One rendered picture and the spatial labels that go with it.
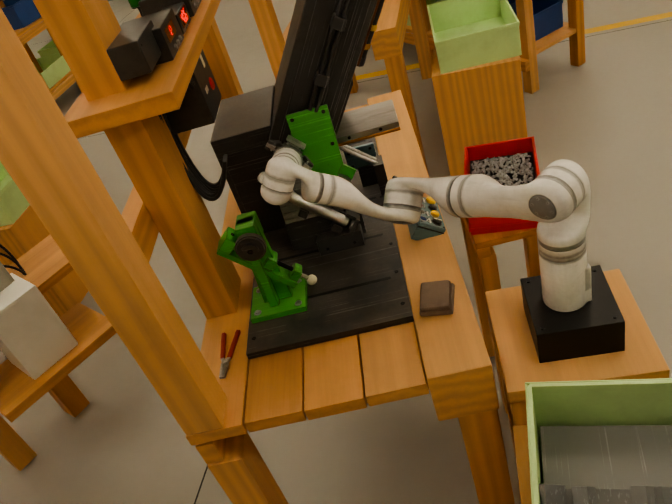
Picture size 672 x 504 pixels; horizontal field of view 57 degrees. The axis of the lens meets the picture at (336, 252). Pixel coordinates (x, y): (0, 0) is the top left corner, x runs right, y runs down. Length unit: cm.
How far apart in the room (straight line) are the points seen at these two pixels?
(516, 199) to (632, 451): 50
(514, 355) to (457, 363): 14
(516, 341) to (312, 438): 123
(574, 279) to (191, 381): 81
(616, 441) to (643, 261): 173
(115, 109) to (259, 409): 71
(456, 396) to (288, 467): 117
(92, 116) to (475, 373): 95
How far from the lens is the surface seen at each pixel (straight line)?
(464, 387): 140
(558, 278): 134
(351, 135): 183
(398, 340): 148
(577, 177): 122
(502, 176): 194
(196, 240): 160
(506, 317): 153
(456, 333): 144
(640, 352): 145
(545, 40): 448
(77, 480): 293
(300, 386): 147
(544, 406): 129
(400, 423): 245
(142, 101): 134
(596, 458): 129
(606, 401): 129
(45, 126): 109
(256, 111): 189
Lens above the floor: 193
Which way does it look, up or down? 36 degrees down
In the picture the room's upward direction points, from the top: 19 degrees counter-clockwise
